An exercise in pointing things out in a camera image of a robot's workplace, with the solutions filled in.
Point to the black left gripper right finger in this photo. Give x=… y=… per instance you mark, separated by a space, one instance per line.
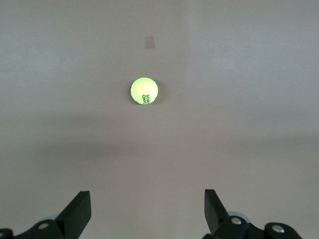
x=215 y=214

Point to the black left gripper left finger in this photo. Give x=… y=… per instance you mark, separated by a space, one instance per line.
x=74 y=214

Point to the yellow-green tennis ball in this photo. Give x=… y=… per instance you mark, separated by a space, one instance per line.
x=144 y=90

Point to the small brown tape patch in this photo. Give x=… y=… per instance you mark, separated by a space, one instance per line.
x=149 y=42

